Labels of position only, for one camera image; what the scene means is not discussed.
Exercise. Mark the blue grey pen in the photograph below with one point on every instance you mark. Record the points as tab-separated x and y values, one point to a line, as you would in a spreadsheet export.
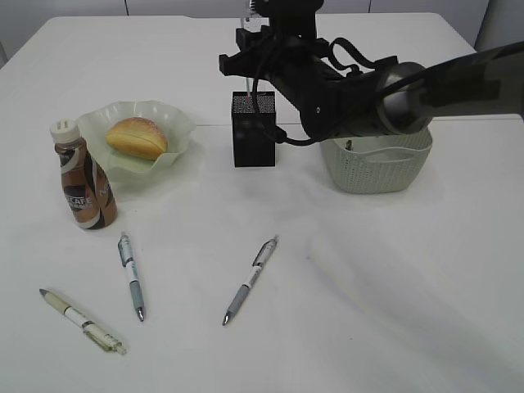
130	266

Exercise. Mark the pale green wavy plate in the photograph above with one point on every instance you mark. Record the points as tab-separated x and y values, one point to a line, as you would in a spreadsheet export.
122	168

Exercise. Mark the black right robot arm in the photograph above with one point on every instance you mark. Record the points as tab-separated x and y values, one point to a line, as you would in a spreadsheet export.
339	93

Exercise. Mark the clear plastic ruler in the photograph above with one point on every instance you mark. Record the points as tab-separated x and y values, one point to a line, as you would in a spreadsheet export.
252	20

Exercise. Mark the light green woven basket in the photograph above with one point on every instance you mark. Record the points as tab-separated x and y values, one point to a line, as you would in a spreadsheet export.
376	164

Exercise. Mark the cream white pen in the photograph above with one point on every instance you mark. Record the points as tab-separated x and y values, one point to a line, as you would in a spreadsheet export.
91	330

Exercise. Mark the black pen holder box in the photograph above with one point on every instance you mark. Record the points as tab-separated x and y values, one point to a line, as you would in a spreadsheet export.
251	147

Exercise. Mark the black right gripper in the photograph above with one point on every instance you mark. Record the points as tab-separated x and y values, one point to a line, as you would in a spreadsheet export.
290	65

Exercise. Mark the brown coffee bottle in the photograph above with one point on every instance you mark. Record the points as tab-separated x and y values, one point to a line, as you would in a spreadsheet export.
84	183

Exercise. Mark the bread roll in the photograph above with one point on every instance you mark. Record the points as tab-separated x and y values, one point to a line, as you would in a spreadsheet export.
138	137

